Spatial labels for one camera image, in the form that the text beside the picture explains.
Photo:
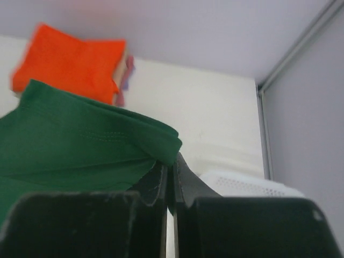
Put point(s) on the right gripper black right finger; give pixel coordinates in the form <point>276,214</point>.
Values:
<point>209,225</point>

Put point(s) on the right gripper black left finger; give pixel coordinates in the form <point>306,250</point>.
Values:
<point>130,223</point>

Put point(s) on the green t shirt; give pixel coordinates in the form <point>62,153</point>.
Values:
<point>57,141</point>

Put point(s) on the white plastic basket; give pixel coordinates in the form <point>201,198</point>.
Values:
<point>230,184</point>

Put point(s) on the beige folded t shirt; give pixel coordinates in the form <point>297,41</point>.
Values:
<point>121,68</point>

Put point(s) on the pink folded t shirt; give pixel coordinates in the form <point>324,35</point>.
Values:
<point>119,100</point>

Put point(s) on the orange folded t shirt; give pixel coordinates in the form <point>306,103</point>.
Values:
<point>82,67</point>

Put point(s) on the right aluminium frame post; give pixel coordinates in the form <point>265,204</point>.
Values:
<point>318,23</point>

